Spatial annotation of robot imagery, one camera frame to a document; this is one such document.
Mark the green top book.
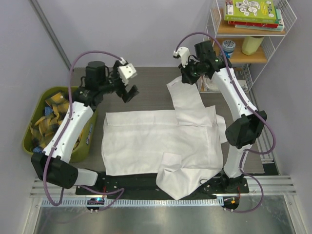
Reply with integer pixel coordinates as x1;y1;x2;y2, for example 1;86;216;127
223;0;277;24

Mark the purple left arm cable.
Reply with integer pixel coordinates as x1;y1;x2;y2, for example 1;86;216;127
43;50;127;212

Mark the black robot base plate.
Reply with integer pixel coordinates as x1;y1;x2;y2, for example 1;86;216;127
91;172;249;200

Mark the yellow plaid flannel shirt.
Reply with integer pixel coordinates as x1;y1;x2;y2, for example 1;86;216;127
30;90;69;153

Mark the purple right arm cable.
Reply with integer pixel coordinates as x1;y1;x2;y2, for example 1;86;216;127
175;32;276;214

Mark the white wire shelf rack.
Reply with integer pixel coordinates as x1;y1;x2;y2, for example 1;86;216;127
206;0;297;92

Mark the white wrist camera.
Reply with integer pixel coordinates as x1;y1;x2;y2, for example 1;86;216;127
117;63;137;86
173;47;191;68

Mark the red middle book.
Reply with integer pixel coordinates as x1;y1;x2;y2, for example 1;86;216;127
228;21;279;28

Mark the pale yellow faceted cup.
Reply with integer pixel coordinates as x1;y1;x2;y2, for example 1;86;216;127
242;36;264;56

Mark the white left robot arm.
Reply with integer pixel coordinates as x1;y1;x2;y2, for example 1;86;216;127
31;60;138;195

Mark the white slotted cable duct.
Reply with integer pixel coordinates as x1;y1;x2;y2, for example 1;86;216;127
41;196;224;208

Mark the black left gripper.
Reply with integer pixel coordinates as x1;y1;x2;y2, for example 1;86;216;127
99;61;139;102

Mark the white long sleeve shirt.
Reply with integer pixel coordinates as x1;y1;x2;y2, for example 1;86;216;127
101;77;227;200

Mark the grey setup guide booklet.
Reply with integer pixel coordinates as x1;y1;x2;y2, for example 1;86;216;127
203;73;248;93

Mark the olive green plastic bin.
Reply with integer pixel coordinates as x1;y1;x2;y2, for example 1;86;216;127
22;86;98;162

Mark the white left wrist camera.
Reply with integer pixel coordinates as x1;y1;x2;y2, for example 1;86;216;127
117;63;137;86

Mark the blue white round tin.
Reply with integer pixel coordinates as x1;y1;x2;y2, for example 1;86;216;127
219;39;236;59

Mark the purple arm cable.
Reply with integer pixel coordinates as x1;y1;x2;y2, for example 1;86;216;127
43;50;127;212
175;32;276;214

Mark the aluminium rail frame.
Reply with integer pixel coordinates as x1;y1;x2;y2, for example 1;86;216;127
30;175;296;200

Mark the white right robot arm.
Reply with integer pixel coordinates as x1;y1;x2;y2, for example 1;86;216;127
173;41;267;193

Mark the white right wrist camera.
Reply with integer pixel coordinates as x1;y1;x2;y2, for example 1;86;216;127
173;47;191;68

